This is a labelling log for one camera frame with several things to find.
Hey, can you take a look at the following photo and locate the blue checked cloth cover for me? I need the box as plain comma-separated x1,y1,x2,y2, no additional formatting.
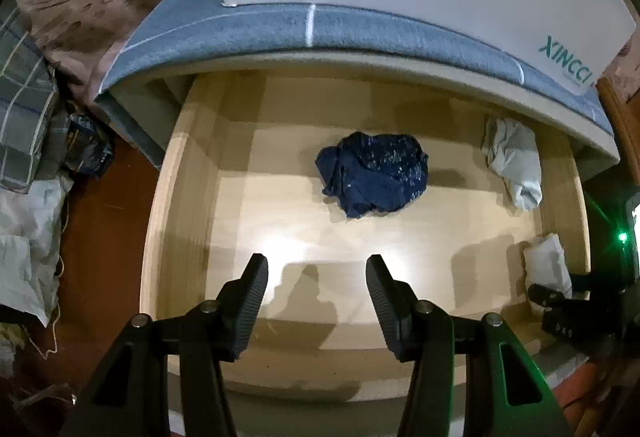
97,0,617,138

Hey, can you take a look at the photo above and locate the white plastic bag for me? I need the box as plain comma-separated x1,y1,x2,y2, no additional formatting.
0,177,71,328

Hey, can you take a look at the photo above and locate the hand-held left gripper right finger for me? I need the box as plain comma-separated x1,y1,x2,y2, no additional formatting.
365,254,571,437

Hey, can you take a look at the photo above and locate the dark blue printed bag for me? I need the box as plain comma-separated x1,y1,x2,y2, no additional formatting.
65,112,117,179

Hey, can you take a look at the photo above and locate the white sock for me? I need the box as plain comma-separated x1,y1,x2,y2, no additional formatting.
523,233,573,300

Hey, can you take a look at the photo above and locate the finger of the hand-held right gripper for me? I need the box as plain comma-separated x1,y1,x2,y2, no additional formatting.
527,282,626,344
570,271,631,291

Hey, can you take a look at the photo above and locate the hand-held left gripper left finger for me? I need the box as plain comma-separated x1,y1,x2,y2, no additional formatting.
72,253,270,437

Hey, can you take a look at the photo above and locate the grey plaid blanket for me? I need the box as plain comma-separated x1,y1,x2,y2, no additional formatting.
0,7,63,193

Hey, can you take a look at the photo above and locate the grey nightstand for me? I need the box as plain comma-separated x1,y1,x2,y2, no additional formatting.
95,44,621,163

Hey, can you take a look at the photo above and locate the navy printed underwear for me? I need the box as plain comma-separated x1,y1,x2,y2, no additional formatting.
315,132,430,219

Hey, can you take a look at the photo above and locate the pale blue folded underwear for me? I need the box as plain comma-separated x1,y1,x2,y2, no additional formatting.
481,117,543,212

